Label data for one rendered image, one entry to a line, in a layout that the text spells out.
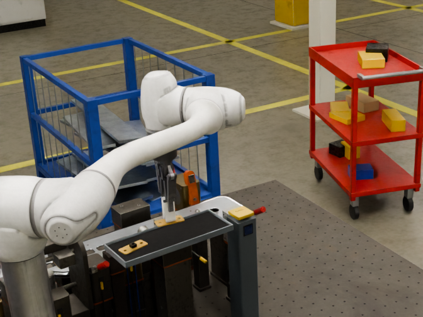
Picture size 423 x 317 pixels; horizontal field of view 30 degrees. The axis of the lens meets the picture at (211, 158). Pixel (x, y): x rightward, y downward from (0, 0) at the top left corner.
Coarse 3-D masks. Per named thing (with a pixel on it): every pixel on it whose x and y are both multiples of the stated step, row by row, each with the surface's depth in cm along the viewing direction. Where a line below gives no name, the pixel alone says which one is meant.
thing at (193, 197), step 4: (184, 172) 293; (188, 172) 292; (192, 172) 292; (184, 176) 292; (188, 176) 291; (192, 176) 292; (184, 180) 293; (188, 180) 292; (192, 180) 292; (188, 184) 292; (192, 184) 293; (188, 188) 292; (192, 188) 293; (196, 188) 294; (188, 192) 293; (192, 192) 293; (196, 192) 294; (188, 196) 294; (192, 196) 293; (196, 196) 294; (192, 200) 294; (196, 200) 295; (192, 204) 294
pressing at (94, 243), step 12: (204, 204) 290; (216, 204) 290; (228, 204) 289; (240, 204) 289; (120, 228) 276; (132, 228) 275; (84, 240) 270; (96, 240) 268; (108, 240) 268; (96, 252) 261; (0, 276) 250; (60, 276) 249; (0, 288) 242
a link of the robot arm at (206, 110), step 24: (192, 96) 209; (216, 96) 207; (240, 96) 210; (192, 120) 200; (216, 120) 206; (240, 120) 210; (144, 144) 191; (168, 144) 194; (96, 168) 177; (120, 168) 183
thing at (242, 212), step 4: (236, 208) 250; (240, 208) 250; (244, 208) 250; (228, 212) 248; (232, 212) 248; (236, 212) 247; (240, 212) 247; (244, 212) 247; (248, 212) 247; (252, 212) 247; (232, 216) 247; (236, 216) 245; (240, 216) 245; (244, 216) 245; (248, 216) 246
